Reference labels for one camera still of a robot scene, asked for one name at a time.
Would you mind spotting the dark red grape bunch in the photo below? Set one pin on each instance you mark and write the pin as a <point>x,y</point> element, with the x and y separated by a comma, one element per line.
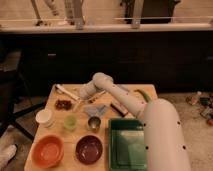
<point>63,105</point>

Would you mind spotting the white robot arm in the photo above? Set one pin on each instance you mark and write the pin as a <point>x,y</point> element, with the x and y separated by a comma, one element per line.
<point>165,146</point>

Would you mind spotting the small metal cup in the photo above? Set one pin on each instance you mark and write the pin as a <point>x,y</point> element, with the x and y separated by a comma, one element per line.
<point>94,123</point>

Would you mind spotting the green plastic cup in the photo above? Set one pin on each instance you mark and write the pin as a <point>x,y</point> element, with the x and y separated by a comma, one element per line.
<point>70,123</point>

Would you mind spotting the white cup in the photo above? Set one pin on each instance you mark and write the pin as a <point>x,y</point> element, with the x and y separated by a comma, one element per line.
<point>44,117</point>

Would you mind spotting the brown block sponge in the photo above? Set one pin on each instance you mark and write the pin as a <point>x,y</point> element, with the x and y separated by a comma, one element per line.
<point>121,110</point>

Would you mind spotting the blue folded cloth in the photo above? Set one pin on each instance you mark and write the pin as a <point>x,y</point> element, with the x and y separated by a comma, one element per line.
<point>95,110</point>

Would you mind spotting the green plastic tray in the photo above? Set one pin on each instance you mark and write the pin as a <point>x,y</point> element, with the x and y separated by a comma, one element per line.
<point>126,149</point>

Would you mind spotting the dark purple bowl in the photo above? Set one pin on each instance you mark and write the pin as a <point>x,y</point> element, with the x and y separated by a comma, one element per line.
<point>89,149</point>

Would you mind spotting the orange bowl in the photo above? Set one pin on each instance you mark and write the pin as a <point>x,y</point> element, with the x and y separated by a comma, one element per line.
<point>47,152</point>

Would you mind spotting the white shoe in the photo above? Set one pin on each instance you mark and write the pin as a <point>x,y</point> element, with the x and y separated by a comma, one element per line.
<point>7,154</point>

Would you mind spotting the wooden handled utensil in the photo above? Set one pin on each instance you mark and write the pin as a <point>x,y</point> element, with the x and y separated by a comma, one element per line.
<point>97,96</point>

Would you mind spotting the white handled spatula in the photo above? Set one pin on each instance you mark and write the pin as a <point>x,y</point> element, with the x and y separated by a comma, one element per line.
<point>63,90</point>

